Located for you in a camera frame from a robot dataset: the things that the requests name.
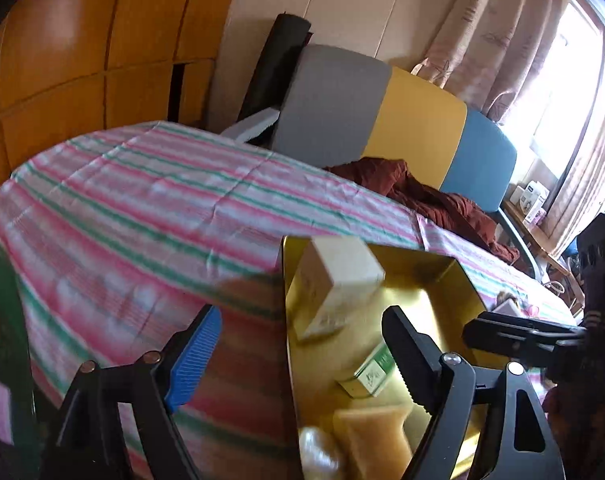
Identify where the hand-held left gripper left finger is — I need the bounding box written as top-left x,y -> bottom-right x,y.
42,304 -> 223,480

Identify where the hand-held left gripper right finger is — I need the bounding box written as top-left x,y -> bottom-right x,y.
382,305 -> 568,480

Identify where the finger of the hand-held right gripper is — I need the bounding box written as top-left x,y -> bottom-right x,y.
462,311 -> 588,361

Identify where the gold metal tin tray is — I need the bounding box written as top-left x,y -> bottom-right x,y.
281,234 -> 488,480

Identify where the pale yellow sponge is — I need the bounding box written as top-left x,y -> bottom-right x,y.
332,404 -> 414,480

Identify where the small white pink packet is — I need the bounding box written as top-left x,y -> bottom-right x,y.
492,296 -> 523,317

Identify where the small green white box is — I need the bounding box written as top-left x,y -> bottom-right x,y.
336,342 -> 400,400

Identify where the wooden side table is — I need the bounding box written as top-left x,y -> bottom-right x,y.
499,200 -> 585,311

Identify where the white printed box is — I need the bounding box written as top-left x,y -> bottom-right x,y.
519,180 -> 550,221

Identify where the cream cardboard box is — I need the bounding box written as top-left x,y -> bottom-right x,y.
291,236 -> 386,343

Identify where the dark red cloth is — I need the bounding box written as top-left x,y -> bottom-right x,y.
542,380 -> 605,480

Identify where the pink patterned curtain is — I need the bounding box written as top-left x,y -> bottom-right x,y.
409,0 -> 583,126
547,30 -> 605,256

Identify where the clear wrapped packet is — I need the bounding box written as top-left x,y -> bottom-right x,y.
298,425 -> 348,480

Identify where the rust red cloth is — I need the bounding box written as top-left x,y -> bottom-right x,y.
327,157 -> 520,263

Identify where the striped bed sheet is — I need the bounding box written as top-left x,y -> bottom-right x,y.
0,121 -> 583,480

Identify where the window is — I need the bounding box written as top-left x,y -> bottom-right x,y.
502,0 -> 605,181

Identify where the grey yellow blue sofa chair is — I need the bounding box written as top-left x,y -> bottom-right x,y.
272,44 -> 545,281

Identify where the white foam board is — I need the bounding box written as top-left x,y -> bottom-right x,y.
220,107 -> 282,148

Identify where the black rolled mat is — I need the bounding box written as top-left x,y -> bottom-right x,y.
237,12 -> 313,123

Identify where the orange wooden wardrobe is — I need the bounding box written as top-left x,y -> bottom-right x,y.
0,0 -> 246,206

